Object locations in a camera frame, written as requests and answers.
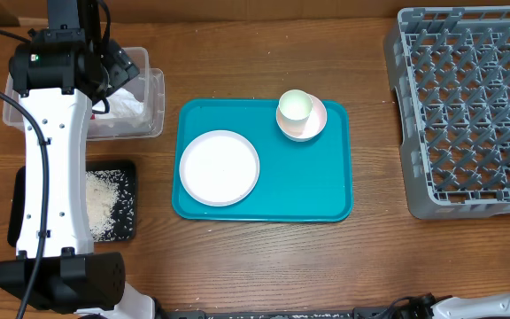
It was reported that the small pink saucer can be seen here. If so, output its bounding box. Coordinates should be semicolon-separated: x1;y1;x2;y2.
276;94;328;142

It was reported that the pale yellow cup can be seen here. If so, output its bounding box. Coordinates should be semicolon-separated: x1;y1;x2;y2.
278;89;313;134

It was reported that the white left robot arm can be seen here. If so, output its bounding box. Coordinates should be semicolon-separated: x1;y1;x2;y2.
0;1;163;318

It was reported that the clear plastic bin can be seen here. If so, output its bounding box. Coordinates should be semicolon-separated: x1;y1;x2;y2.
3;49;164;164

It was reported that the large white plate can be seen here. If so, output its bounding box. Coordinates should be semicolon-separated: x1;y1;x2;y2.
178;130;260;207

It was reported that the pile of white rice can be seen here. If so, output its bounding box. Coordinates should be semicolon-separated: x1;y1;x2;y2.
85;169;134;243

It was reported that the grey dishwasher rack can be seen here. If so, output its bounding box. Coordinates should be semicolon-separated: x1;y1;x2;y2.
384;5;510;219

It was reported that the teal plastic tray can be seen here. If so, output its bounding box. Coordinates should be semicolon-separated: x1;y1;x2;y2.
172;98;353;222

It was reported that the black tray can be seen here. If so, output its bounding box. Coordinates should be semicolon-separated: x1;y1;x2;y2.
6;159;138;247

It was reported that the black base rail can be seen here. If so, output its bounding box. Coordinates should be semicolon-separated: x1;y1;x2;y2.
161;307;385;319

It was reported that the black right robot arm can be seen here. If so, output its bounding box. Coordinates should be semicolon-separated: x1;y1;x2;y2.
394;293;510;319

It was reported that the white napkin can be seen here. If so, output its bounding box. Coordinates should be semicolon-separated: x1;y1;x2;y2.
96;88;144;126

